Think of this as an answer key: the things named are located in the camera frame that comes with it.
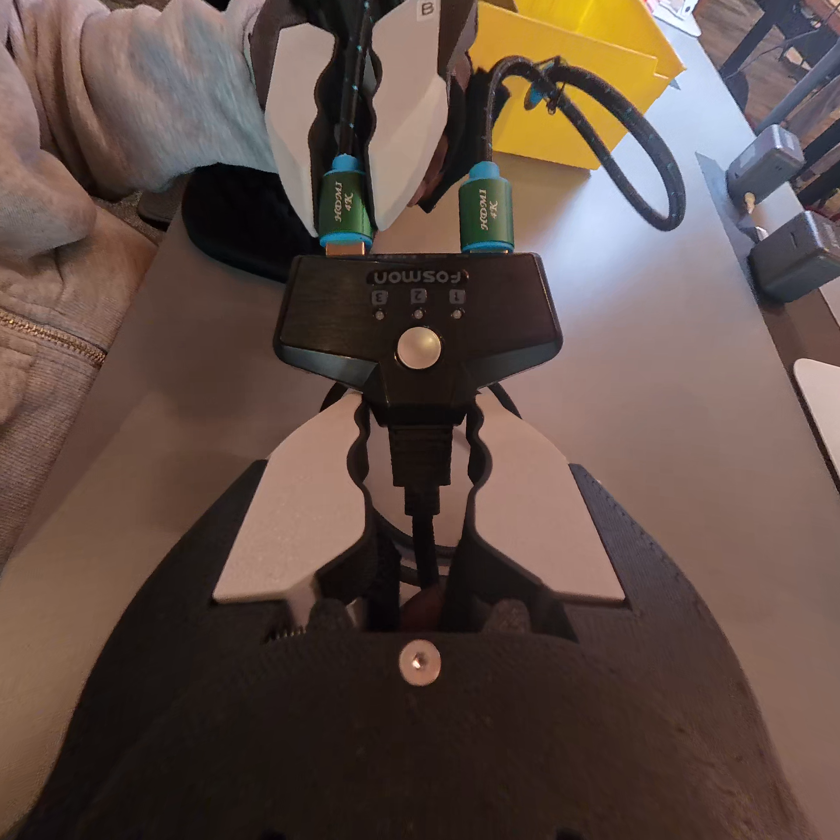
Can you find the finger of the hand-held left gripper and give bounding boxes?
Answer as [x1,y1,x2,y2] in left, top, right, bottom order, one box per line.
[367,0,455,232]
[262,29,343,238]

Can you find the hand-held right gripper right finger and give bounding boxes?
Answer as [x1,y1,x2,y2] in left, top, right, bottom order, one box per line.
[467,402,629,605]

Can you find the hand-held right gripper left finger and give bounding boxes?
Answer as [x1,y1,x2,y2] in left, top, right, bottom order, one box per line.
[211,397,374,606]

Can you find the black braided hdmi cable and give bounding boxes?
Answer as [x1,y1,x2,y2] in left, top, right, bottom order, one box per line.
[317,0,388,258]
[458,54,688,256]

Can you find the yellow plastic bin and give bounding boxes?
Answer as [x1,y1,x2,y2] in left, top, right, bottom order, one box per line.
[469,0,686,172]

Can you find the black hdmi switch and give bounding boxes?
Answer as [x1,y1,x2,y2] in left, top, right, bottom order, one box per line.
[272,252,565,424]

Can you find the person's left forearm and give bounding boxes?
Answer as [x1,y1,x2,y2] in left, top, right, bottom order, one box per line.
[0,0,280,257]

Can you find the black foam wrist pad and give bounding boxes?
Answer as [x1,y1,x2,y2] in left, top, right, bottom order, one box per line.
[182,167,309,284]

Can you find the grey power adapter blocks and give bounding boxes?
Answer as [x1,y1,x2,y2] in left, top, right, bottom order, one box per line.
[694,151,840,316]

